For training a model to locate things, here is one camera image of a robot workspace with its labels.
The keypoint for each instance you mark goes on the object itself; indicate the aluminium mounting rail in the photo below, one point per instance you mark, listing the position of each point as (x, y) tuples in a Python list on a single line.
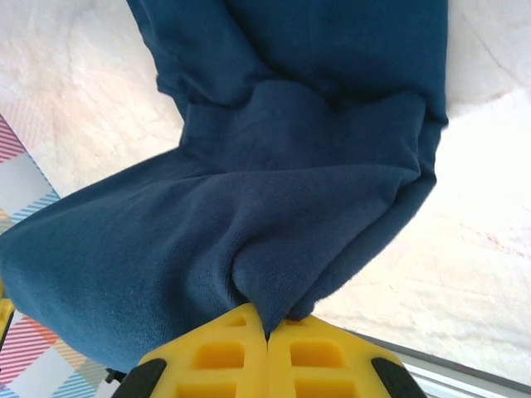
[(464, 375)]

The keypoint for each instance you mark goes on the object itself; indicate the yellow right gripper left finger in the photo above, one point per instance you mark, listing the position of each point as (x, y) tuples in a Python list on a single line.
[(215, 356)]

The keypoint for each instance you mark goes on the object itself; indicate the navy blue t-shirt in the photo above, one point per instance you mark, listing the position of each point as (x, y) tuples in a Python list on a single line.
[(257, 178)]

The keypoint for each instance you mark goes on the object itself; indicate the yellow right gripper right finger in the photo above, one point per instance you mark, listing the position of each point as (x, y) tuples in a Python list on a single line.
[(323, 360)]

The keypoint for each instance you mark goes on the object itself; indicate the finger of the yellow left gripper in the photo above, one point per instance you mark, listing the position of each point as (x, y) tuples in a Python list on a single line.
[(5, 309)]

